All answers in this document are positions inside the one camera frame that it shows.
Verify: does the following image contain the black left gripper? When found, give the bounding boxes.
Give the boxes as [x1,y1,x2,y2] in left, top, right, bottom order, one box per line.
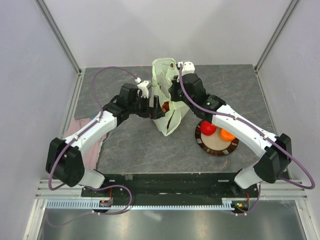
[128,93,165,120]

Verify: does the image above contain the green avocado print plastic bag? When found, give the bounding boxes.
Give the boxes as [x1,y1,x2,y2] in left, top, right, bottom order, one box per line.
[151,58,189,136]

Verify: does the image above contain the small red yellow fruits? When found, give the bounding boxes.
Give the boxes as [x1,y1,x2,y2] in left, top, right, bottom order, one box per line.
[161,101,170,113]

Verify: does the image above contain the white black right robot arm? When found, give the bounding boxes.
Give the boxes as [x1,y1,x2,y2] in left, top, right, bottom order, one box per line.
[168,73,292,197]

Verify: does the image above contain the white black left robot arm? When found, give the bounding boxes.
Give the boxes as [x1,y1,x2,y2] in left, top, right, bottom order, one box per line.
[45,80,165,197]

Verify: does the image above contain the red apple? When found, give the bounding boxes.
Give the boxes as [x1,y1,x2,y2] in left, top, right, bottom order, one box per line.
[200,121,217,136]

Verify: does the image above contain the dark round fruit plate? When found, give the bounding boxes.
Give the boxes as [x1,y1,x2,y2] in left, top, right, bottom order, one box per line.
[194,120,240,157]

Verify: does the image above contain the orange fruit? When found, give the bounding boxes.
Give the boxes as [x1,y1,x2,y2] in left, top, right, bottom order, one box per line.
[220,128,236,142]

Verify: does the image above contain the pink folded cloth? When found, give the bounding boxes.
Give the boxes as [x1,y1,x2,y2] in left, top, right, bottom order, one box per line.
[62,118,111,170]

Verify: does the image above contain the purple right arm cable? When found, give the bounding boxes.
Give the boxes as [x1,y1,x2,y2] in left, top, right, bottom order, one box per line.
[178,63,316,190]

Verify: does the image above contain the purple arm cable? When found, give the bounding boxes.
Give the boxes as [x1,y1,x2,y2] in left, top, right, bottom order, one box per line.
[47,66,140,191]
[178,63,316,190]

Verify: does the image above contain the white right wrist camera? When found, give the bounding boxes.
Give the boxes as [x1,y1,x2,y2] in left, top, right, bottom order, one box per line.
[176,61,195,82]

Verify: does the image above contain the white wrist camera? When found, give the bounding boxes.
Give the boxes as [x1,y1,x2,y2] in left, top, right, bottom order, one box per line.
[134,77,152,99]
[176,61,195,82]

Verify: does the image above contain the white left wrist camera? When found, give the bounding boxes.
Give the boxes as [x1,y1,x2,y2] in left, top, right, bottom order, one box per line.
[134,77,152,99]

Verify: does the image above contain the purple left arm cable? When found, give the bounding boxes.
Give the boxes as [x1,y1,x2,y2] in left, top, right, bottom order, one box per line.
[47,66,140,191]

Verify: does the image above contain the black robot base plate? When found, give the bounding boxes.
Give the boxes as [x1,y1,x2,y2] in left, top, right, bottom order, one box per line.
[81,169,261,207]

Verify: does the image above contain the light blue cable duct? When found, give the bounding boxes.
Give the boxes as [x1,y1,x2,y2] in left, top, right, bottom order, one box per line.
[45,199,236,211]

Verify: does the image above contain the aluminium frame post right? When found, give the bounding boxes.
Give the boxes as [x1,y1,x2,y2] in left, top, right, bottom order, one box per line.
[254,0,301,73]

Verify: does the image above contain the aluminium frame post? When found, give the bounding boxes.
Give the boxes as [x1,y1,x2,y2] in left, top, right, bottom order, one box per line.
[35,0,82,75]
[254,0,301,73]

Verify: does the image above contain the aluminium frame post left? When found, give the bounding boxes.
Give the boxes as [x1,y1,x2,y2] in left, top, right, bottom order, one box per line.
[35,0,82,75]

